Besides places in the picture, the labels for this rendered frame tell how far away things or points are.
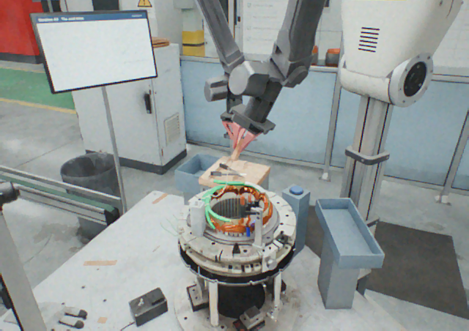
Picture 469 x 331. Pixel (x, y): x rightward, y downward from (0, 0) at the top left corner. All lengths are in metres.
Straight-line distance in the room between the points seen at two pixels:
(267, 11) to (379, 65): 2.12
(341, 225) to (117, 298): 0.73
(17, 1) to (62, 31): 2.73
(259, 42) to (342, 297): 2.39
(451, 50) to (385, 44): 1.98
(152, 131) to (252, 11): 1.39
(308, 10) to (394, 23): 0.39
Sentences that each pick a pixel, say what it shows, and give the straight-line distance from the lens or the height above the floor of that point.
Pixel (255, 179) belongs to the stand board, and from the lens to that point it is 1.14.
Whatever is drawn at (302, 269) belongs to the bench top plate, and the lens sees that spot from 1.24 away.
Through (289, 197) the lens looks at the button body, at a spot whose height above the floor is 1.02.
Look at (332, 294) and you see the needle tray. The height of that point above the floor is 0.84.
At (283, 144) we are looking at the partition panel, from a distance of 3.30.
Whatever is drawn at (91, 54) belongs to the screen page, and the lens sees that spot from 1.73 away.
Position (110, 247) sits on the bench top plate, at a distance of 1.38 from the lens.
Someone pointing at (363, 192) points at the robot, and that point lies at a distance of 1.18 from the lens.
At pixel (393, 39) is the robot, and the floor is 1.54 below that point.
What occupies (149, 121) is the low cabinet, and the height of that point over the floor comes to 0.56.
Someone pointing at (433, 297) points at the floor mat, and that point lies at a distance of 2.44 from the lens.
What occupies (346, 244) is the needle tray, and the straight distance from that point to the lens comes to 0.98.
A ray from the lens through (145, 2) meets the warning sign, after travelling 3.61.
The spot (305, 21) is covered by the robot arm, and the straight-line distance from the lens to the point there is 0.63.
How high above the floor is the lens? 1.65
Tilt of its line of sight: 26 degrees down
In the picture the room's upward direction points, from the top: straight up
